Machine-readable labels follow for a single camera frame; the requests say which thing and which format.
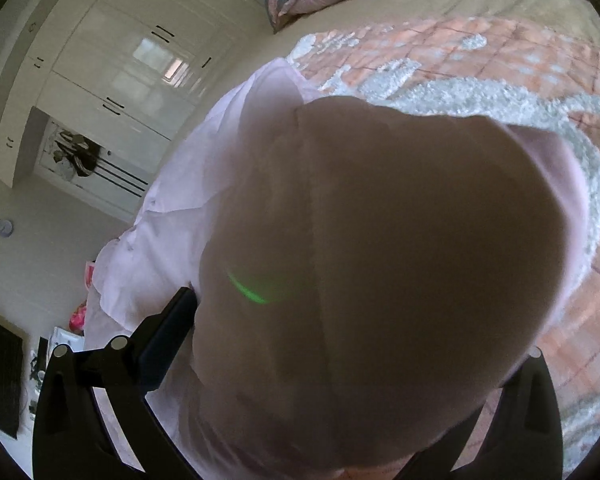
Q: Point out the white built-in wardrobe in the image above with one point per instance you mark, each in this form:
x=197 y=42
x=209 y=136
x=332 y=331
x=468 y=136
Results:
x=130 y=45

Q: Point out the black wall television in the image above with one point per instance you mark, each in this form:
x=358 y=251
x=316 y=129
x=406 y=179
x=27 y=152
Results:
x=0 y=375

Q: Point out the pink printed plastic bag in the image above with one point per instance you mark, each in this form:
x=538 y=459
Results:
x=82 y=300

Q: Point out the white door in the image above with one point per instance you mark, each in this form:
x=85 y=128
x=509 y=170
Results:
x=105 y=170

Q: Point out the round wall clock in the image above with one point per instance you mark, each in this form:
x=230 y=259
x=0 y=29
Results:
x=4 y=226

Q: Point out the pale pink quilted coat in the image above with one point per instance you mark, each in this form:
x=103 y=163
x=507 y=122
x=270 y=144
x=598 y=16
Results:
x=380 y=260

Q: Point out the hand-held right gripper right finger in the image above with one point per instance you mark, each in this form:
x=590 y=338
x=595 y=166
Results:
x=530 y=435

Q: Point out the bed with beige sheet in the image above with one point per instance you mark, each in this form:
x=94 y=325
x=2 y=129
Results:
x=430 y=5

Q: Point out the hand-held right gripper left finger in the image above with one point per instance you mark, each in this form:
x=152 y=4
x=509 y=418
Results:
x=167 y=332

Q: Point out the dark bags hanging on door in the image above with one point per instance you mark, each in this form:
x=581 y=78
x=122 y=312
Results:
x=77 y=152

